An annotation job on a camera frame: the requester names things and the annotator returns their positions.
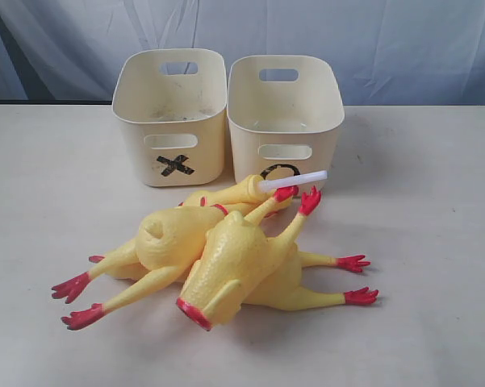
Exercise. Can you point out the cream bin marked O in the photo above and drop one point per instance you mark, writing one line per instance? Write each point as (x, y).
(284, 115)

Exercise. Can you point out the cream bin marked X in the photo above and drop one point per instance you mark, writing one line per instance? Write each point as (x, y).
(170, 107)

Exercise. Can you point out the yellow rubber chicken upper left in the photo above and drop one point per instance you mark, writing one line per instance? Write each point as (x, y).
(167, 243)

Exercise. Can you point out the yellow rubber chicken lower right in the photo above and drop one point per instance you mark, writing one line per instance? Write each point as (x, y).
(281, 290)

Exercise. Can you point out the headless yellow rubber chicken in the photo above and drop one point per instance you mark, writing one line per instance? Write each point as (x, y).
(237, 257)

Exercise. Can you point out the yellow chicken neck white tube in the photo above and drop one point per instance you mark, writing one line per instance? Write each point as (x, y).
(254, 189)

